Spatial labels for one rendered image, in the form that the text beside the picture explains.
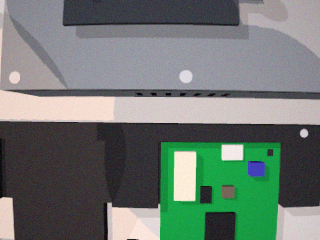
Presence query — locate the green circuit board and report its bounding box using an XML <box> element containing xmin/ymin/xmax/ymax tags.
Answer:
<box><xmin>160</xmin><ymin>142</ymin><xmax>280</xmax><ymax>240</ymax></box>

